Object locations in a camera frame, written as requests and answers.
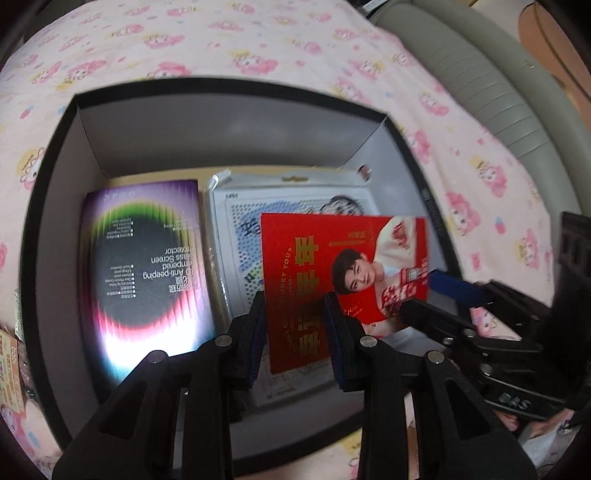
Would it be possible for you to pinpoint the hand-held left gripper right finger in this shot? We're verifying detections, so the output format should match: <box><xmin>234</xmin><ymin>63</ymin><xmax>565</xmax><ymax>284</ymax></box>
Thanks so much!
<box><xmin>322</xmin><ymin>292</ymin><xmax>539</xmax><ymax>480</ymax></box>

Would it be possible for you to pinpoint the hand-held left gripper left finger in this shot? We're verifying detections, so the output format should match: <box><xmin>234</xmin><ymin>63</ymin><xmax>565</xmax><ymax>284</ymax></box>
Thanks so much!
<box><xmin>53</xmin><ymin>291</ymin><xmax>269</xmax><ymax>480</ymax></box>

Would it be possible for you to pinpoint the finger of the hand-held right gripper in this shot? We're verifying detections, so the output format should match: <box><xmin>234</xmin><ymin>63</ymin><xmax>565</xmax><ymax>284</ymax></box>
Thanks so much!
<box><xmin>427</xmin><ymin>270</ymin><xmax>552</xmax><ymax>325</ymax></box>
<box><xmin>399</xmin><ymin>298</ymin><xmax>540</xmax><ymax>366</ymax></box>

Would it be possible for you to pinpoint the red printed card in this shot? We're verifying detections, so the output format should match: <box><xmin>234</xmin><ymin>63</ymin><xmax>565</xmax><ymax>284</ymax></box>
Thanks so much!
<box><xmin>259</xmin><ymin>212</ymin><xmax>431</xmax><ymax>376</ymax></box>

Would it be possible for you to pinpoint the clear bead kit packet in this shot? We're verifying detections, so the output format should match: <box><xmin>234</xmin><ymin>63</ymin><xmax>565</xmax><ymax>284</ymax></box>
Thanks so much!
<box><xmin>203</xmin><ymin>168</ymin><xmax>376</xmax><ymax>410</ymax></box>

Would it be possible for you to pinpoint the black rainbow-ring box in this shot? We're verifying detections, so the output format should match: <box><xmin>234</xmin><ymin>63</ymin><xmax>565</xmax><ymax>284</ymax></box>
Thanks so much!
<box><xmin>81</xmin><ymin>179</ymin><xmax>219</xmax><ymax>389</ymax></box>

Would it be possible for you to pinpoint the black cardboard box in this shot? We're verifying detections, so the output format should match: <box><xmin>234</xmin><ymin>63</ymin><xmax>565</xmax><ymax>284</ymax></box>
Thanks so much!
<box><xmin>18</xmin><ymin>76</ymin><xmax>465</xmax><ymax>462</ymax></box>

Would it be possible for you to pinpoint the colourful packet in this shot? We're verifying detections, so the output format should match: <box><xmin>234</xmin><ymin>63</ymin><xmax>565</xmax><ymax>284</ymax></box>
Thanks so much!
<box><xmin>0</xmin><ymin>325</ymin><xmax>29</xmax><ymax>415</ymax></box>

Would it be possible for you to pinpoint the white plastic bag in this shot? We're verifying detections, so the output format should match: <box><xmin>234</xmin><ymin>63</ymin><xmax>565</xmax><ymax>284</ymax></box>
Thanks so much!
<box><xmin>519</xmin><ymin>406</ymin><xmax>583</xmax><ymax>468</ymax></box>

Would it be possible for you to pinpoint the tan wooden furniture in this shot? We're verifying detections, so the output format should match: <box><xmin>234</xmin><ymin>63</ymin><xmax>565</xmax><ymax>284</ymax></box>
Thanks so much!
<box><xmin>517</xmin><ymin>0</ymin><xmax>591</xmax><ymax>95</ymax></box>

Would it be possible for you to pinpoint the pink printed blanket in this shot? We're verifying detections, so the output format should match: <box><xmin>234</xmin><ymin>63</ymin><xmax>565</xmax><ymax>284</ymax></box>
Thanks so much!
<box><xmin>0</xmin><ymin>0</ymin><xmax>557</xmax><ymax>480</ymax></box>

